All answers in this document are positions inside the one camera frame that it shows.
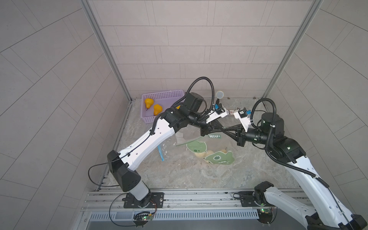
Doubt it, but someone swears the purple plastic basket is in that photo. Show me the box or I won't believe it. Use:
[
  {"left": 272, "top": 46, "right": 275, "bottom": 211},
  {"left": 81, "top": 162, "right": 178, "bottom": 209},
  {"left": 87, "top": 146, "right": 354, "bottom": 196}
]
[{"left": 140, "top": 90, "right": 184, "bottom": 124}]

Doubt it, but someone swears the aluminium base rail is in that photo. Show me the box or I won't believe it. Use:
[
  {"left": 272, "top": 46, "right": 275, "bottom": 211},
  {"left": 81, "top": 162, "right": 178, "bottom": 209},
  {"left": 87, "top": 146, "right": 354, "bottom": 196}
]
[{"left": 80, "top": 188, "right": 317, "bottom": 222}]

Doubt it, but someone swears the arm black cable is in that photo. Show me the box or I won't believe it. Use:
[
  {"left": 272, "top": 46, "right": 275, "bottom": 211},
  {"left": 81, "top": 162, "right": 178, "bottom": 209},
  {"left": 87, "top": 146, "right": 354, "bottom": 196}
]
[
  {"left": 87, "top": 76, "right": 216, "bottom": 228},
  {"left": 249, "top": 98, "right": 354, "bottom": 230}
]

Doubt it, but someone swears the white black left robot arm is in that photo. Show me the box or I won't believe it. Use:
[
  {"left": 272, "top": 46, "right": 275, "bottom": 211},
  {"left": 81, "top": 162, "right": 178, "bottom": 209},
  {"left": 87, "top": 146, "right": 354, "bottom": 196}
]
[{"left": 107, "top": 93, "right": 229, "bottom": 208}]

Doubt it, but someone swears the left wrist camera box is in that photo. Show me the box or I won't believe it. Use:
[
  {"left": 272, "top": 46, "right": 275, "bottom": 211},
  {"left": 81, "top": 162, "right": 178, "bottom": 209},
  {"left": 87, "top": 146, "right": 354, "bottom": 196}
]
[{"left": 205, "top": 103, "right": 229, "bottom": 124}]

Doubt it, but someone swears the blue zip-top bag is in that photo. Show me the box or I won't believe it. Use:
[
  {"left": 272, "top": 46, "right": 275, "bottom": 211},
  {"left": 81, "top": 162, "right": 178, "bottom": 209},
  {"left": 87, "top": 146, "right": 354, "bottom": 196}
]
[{"left": 157, "top": 137, "right": 177, "bottom": 161}]

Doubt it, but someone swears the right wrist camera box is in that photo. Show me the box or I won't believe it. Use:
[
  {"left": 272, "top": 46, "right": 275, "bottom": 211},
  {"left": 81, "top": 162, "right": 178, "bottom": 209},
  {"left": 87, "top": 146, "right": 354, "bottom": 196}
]
[{"left": 233, "top": 108, "right": 253, "bottom": 132}]

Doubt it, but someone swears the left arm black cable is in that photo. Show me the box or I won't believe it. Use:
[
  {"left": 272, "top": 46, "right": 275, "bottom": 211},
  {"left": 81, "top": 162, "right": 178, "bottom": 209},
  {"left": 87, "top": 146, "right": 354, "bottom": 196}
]
[{"left": 87, "top": 76, "right": 216, "bottom": 228}]

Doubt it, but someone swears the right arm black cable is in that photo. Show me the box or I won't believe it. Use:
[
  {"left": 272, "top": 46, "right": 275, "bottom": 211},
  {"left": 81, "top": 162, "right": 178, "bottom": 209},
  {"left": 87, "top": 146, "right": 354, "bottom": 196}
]
[{"left": 249, "top": 98, "right": 354, "bottom": 230}]

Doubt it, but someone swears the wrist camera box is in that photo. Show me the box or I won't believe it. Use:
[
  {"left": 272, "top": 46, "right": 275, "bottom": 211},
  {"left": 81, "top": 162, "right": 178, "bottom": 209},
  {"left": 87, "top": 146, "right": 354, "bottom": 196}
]
[
  {"left": 205, "top": 103, "right": 229, "bottom": 124},
  {"left": 233, "top": 108, "right": 253, "bottom": 132}
]

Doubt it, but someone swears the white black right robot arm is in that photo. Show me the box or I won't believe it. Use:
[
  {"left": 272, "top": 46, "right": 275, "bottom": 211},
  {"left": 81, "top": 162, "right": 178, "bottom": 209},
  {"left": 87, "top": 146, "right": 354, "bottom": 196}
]
[{"left": 214, "top": 111, "right": 368, "bottom": 230}]

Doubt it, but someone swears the green zip-top bag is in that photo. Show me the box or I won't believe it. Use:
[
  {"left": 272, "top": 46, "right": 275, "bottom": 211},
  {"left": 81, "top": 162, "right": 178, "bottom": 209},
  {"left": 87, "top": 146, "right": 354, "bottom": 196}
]
[{"left": 175, "top": 126, "right": 235, "bottom": 165}]

